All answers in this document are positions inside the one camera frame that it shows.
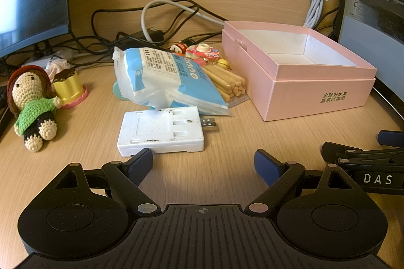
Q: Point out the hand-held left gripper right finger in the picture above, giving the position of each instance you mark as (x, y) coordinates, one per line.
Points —
(266, 166)

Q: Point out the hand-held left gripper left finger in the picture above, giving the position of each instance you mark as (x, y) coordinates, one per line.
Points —
(142, 161)

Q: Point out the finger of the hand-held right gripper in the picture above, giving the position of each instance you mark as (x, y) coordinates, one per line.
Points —
(388, 138)
(334, 150)

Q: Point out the white USB hub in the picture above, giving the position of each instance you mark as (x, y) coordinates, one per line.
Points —
(157, 130)

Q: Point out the pink cardboard box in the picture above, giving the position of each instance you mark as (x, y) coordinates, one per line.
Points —
(315, 92)

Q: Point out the blue white tissue pack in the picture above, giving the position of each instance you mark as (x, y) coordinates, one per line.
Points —
(157, 76)

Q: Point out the bag of biscuit sticks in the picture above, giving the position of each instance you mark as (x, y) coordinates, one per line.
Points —
(228, 84)

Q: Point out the yellow pudding toy pink base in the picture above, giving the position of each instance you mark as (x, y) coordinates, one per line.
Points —
(68, 87)

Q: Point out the crochet doll green sweater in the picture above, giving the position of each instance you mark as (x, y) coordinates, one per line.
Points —
(31, 105)

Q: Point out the pink toy camera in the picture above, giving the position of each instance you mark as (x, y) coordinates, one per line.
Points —
(203, 51)

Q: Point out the teal plastic toy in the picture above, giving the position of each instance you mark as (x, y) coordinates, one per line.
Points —
(119, 92)

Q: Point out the small red white toy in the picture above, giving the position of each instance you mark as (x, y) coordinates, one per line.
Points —
(179, 48)

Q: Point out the black power adapter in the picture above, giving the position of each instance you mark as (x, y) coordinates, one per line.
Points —
(140, 35)

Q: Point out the pale pink small object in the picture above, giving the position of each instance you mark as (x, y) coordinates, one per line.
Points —
(56, 64)

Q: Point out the white power strip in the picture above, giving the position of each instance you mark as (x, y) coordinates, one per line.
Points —
(34, 62)

